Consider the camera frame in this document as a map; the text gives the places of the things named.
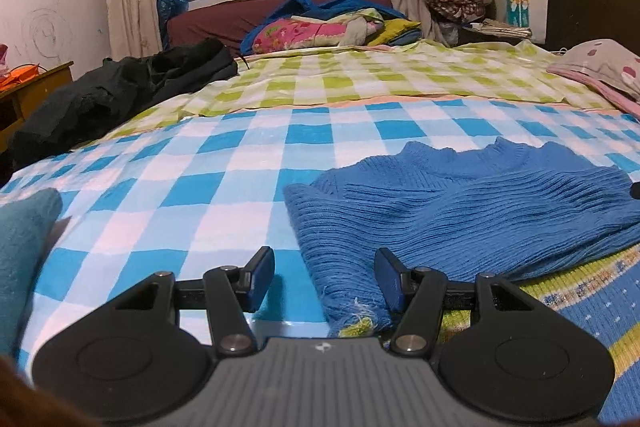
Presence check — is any yellow and blue carton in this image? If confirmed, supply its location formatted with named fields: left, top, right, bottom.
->
left=505, top=0, right=531, bottom=28

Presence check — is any stack of papers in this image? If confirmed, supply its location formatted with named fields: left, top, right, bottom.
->
left=462, top=19, right=533, bottom=40

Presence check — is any teal cloth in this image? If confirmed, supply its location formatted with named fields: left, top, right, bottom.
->
left=0, top=188, right=63, bottom=358

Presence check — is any wooden desk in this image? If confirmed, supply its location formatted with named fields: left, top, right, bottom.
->
left=0, top=61, right=75, bottom=152

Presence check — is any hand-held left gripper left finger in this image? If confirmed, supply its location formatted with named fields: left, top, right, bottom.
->
left=97, top=246, right=277, bottom=356

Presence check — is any pink floral pillow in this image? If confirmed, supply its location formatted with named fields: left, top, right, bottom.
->
left=252, top=18, right=351, bottom=54

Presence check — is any yellow cloth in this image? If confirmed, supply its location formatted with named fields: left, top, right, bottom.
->
left=367, top=18, right=421, bottom=46

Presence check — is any reddish brown cloth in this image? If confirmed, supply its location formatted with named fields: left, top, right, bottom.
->
left=0, top=354, right=101, bottom=427

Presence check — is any pale crumpled cloth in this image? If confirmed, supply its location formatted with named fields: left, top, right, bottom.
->
left=292, top=8, right=386, bottom=46

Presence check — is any orange cloth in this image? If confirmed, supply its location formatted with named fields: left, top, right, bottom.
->
left=0, top=63, right=43, bottom=92

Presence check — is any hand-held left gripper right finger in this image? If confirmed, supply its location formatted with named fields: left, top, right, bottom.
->
left=374, top=248, right=548, bottom=356

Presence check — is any blue checked plastic bed sheet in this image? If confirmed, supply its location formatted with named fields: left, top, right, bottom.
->
left=0, top=99, right=640, bottom=373

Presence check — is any white spotted pillow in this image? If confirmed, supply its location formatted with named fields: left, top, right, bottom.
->
left=565, top=39, right=640, bottom=100

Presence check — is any black jacket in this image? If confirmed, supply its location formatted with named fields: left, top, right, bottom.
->
left=7, top=38, right=238, bottom=170

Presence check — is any maroon sofa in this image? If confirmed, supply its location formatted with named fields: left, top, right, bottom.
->
left=166, top=0, right=393, bottom=55

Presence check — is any blue knit striped sweater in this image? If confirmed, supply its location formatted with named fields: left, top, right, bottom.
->
left=282, top=138, right=640, bottom=408

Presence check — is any colourful bedding pile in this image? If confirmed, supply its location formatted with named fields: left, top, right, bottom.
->
left=241, top=0, right=423, bottom=52

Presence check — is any green checked bed sheet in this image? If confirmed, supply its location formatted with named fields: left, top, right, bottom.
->
left=102, top=41, right=618, bottom=142

